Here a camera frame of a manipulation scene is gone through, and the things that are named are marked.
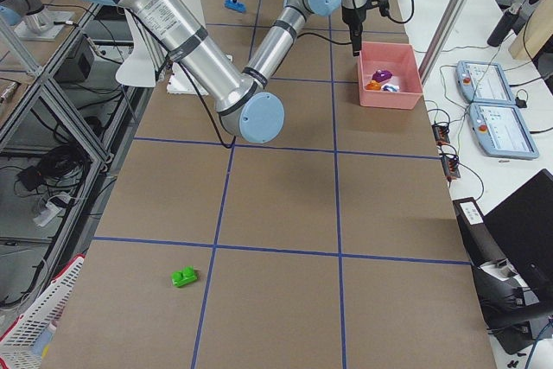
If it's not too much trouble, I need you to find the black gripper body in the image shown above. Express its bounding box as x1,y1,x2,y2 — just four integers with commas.
343,7,365,36

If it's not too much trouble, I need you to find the long blue block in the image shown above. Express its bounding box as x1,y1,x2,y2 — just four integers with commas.
224,0,247,14

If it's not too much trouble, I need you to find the purple block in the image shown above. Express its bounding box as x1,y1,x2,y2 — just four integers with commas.
372,69,392,83

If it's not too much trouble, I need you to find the orange block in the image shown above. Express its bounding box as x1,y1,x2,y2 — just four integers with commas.
365,80,382,91

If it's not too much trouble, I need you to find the small blue block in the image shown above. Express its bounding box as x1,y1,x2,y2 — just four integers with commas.
381,84,400,92

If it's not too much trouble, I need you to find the pink plastic box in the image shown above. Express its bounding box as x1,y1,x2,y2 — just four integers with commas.
358,41,423,110

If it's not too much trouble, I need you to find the upper teach pendant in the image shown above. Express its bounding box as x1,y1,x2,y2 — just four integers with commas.
456,60,515,105

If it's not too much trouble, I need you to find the teach pendant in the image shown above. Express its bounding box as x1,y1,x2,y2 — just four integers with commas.
456,60,515,105
468,102,539,160

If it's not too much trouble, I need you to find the black water bottle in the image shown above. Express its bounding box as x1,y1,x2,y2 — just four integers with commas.
486,2,524,47

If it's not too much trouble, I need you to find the lower teach pendant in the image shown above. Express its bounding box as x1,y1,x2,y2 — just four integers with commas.
468,102,539,160

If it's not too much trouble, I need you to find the black laptop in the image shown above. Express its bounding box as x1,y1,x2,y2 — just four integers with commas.
453,169,552,354

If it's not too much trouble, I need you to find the green block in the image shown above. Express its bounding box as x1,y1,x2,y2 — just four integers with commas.
171,266,198,288

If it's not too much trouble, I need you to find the white plastic basket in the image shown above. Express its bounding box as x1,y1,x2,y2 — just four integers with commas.
1,254,85,368

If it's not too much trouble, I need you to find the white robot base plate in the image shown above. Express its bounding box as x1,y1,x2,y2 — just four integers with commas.
115,0,234,97

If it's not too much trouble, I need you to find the aluminium frame post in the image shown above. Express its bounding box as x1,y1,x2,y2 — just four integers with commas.
418,0,467,85

